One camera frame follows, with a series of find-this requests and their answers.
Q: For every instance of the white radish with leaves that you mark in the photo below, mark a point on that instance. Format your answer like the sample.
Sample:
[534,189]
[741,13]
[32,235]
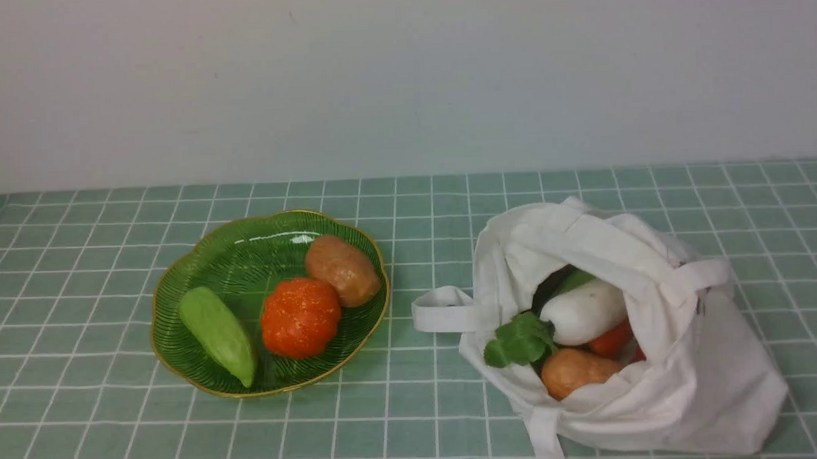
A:
[569,309]

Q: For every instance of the orange toy pumpkin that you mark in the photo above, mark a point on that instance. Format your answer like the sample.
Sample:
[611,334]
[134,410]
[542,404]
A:
[300,318]

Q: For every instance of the brown potato in bowl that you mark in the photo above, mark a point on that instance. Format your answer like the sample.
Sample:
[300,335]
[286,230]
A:
[347,269]

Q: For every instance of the orange carrot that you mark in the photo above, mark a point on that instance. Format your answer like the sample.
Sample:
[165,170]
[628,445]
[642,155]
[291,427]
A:
[611,344]

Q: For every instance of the brown potato in bag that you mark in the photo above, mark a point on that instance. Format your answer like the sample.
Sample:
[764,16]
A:
[568,369]

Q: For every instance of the red pepper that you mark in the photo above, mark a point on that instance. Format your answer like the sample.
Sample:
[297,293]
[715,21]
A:
[639,356]

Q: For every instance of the green glass ribbed bowl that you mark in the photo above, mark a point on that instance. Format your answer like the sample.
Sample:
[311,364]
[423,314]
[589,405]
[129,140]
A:
[242,262]

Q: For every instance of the white cloth tote bag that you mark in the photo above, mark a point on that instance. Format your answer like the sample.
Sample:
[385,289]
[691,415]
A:
[707,384]

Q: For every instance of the green checked tablecloth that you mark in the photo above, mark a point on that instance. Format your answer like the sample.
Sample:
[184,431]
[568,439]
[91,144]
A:
[79,380]

